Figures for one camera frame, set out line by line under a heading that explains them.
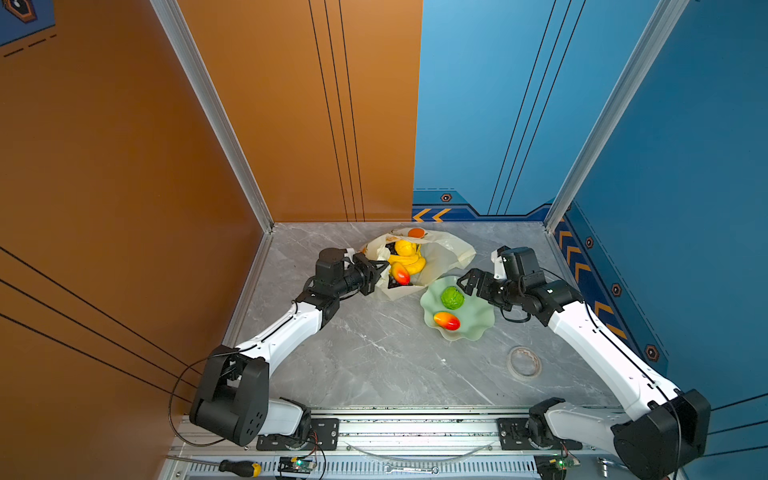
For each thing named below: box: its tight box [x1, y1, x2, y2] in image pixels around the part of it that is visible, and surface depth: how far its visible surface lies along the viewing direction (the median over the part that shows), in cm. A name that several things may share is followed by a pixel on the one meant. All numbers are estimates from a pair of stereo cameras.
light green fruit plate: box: [420, 276, 495, 342], surface depth 94 cm
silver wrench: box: [384, 466, 440, 476], surface depth 71 cm
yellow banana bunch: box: [388, 255, 426, 275], surface depth 104 cm
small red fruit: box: [433, 312, 461, 331], surface depth 91 cm
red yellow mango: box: [391, 262, 410, 286], surface depth 98 cm
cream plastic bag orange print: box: [399, 227, 477, 299], surface depth 94 cm
